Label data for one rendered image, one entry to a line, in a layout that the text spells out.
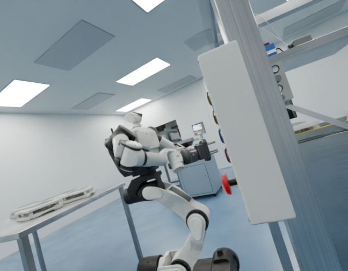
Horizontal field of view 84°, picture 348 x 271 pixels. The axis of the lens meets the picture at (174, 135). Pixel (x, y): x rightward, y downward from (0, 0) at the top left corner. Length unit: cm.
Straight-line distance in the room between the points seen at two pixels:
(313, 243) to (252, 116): 27
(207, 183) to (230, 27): 331
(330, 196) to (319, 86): 503
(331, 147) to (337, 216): 35
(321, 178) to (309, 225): 79
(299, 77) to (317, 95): 62
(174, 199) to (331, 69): 551
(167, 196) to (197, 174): 239
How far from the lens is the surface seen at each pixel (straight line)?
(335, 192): 127
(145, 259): 160
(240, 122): 29
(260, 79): 42
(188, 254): 143
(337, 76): 623
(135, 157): 89
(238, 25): 45
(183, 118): 659
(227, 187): 37
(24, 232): 149
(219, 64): 31
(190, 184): 376
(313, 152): 116
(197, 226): 128
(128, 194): 143
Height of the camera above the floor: 103
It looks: 4 degrees up
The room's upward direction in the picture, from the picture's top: 17 degrees counter-clockwise
